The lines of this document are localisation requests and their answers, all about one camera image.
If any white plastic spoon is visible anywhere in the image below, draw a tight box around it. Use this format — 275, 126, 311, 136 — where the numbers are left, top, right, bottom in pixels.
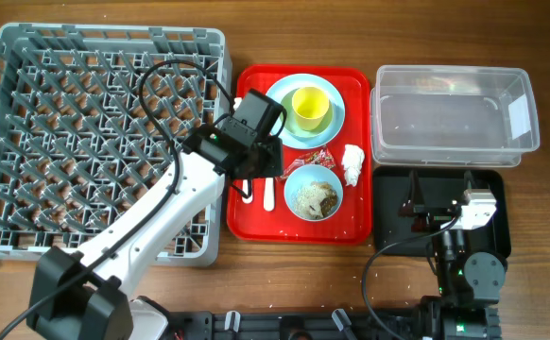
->
263, 178, 275, 212

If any yellow plastic cup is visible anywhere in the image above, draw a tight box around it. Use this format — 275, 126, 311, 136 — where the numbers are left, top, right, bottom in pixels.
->
292, 87, 330, 130

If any light blue plate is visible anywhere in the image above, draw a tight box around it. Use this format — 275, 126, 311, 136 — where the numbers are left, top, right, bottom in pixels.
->
266, 74, 345, 149

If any small blue food bowl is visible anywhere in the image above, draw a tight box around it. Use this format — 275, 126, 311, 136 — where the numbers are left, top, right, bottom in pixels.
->
284, 164, 343, 222

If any light green bowl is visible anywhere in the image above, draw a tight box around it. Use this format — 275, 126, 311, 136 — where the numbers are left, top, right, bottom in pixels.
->
282, 89, 335, 139

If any white plastic fork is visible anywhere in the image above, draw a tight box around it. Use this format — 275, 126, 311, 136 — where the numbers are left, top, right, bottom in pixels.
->
233, 97, 253, 204

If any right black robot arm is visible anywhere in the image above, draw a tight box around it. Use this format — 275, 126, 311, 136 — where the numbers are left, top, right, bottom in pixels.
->
399, 171, 507, 339

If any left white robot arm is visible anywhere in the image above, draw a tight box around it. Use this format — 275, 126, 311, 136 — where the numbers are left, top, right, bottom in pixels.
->
24, 90, 287, 339

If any grey dishwasher rack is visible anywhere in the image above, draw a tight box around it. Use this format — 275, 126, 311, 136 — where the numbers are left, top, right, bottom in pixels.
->
0, 23, 232, 261

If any black plastic tray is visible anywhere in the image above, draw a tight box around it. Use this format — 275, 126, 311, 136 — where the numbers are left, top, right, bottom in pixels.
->
372, 166, 511, 258

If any crumpled white napkin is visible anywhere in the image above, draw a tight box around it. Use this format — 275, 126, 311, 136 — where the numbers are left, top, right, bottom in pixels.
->
341, 144, 365, 187

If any red snack wrapper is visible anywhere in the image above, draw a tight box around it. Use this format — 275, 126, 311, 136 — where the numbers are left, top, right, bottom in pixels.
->
276, 147, 335, 181

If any clear plastic bin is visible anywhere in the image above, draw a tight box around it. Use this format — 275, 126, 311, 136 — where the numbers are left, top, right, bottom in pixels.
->
370, 65, 541, 167

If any red plastic tray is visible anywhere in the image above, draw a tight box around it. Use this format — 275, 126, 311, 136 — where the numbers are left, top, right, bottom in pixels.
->
226, 64, 373, 245

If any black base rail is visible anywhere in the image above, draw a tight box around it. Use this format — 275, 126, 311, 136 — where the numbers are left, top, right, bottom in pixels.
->
162, 306, 502, 340

